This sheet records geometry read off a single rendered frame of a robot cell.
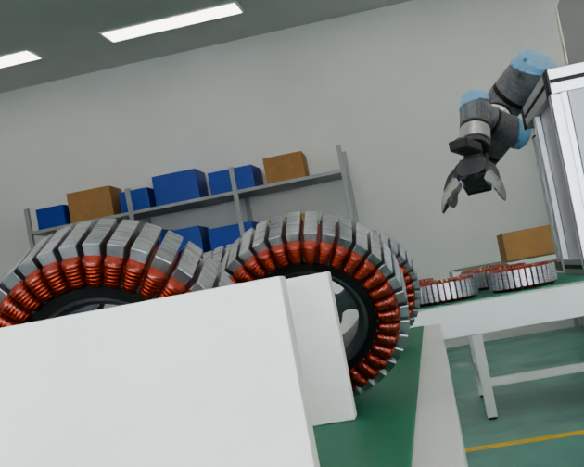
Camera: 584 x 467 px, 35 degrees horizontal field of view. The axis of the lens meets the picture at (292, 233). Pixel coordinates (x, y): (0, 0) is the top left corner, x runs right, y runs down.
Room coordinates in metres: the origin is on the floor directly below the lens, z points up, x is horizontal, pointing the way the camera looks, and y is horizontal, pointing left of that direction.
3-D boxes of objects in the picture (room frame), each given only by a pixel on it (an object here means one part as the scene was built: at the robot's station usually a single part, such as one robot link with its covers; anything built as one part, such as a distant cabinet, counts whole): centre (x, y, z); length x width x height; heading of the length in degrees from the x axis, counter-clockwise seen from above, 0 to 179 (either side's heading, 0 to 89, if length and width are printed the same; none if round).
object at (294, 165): (8.54, -0.06, 1.90); 0.40 x 0.36 x 0.24; 173
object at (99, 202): (8.80, 1.79, 1.93); 0.42 x 0.40 x 0.29; 84
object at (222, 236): (8.61, 0.51, 1.38); 0.42 x 0.42 x 0.20; 80
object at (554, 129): (1.74, -0.52, 0.91); 0.28 x 0.03 x 0.32; 172
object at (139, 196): (8.73, 1.35, 1.88); 0.42 x 0.28 x 0.20; 172
